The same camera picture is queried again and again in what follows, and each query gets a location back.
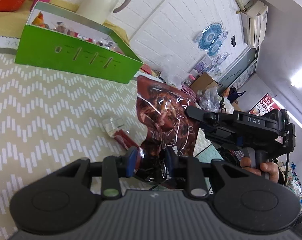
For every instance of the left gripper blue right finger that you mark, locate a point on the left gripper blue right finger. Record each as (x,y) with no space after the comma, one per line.
(172,159)

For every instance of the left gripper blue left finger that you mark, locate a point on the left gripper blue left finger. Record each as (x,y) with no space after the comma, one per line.
(127,162)

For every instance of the dark brown snack bag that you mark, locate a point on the dark brown snack bag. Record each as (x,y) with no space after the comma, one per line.
(161,108)

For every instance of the orange yellow snack bag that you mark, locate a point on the orange yellow snack bag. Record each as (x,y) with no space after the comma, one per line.
(39,21)

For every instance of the person's right hand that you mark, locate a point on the person's right hand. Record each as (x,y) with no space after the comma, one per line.
(271,168)

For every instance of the small clear snack packet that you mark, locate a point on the small clear snack packet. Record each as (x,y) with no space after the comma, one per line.
(116,129)

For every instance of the clear plastic bag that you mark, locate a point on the clear plastic bag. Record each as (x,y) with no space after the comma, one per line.
(211,101)

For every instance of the brown cardboard box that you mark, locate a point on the brown cardboard box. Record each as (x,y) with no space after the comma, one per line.
(203,82)

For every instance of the beige chevron table mat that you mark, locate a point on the beige chevron table mat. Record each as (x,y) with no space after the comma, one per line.
(50,118)

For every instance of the blue paper fan decoration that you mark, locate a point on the blue paper fan decoration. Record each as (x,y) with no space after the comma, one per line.
(211,38)

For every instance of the white air conditioner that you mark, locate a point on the white air conditioner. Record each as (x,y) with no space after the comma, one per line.
(254,21)

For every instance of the green cardboard box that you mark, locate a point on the green cardboard box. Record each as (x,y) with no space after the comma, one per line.
(105,60)

